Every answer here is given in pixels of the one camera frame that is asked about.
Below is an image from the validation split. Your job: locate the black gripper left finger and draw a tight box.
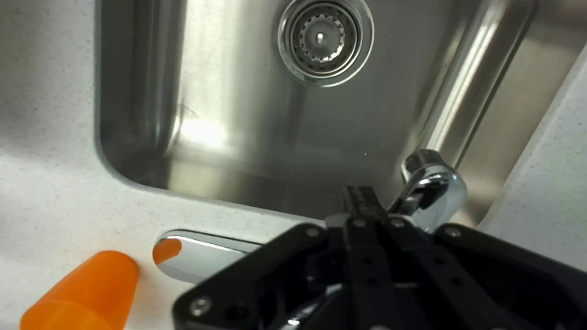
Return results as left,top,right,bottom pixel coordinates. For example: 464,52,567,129
171,184,371,330

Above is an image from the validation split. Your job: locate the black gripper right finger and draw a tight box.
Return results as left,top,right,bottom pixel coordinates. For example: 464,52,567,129
363,184,587,330

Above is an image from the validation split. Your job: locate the chrome faucet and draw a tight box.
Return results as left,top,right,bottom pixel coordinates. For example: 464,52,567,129
151,146,472,285

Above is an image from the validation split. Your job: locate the stainless steel sink basin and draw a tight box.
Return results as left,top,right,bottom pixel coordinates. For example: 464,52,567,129
94,0,587,232

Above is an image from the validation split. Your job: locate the orange plastic cup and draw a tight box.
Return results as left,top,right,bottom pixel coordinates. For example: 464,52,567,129
19,249,143,330

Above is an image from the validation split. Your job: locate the metal sink drain strainer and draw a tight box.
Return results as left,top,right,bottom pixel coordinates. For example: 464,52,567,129
275,0,376,89

